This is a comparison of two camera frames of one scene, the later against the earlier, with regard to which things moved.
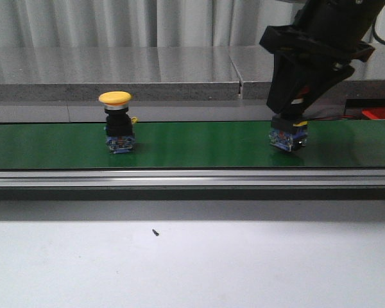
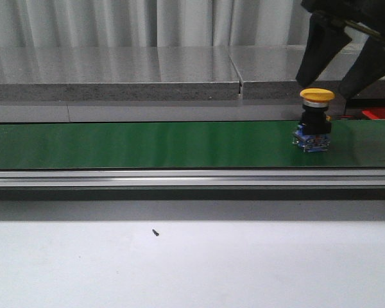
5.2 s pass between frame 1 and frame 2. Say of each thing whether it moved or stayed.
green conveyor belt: stayed
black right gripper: moved
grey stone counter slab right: stayed
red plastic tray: stayed
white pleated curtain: stayed
